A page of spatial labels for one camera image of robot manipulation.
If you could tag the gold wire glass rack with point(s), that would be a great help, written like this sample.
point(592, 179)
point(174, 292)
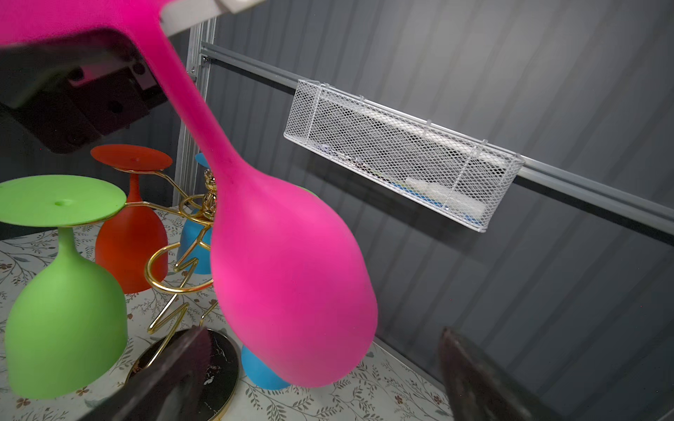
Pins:
point(224, 369)

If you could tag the aluminium corner frame post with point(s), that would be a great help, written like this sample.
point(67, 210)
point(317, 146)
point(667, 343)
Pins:
point(198, 67)

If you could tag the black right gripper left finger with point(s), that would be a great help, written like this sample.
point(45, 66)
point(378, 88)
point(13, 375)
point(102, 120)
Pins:
point(169, 389)

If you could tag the front green wine glass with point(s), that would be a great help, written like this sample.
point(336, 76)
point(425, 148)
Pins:
point(68, 326)

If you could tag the white mesh wall basket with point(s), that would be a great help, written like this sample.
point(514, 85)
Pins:
point(453, 174)

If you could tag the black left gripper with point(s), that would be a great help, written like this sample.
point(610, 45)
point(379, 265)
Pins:
point(72, 91)

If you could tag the blue wine glass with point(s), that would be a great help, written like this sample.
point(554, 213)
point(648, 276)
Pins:
point(260, 374)
point(190, 232)

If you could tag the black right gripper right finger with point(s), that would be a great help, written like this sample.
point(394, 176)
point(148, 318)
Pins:
point(479, 389)

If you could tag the red wine glass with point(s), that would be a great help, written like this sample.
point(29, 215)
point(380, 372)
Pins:
point(126, 242)

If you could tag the pink wine glass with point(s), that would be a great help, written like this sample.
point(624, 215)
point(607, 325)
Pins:
point(288, 273)

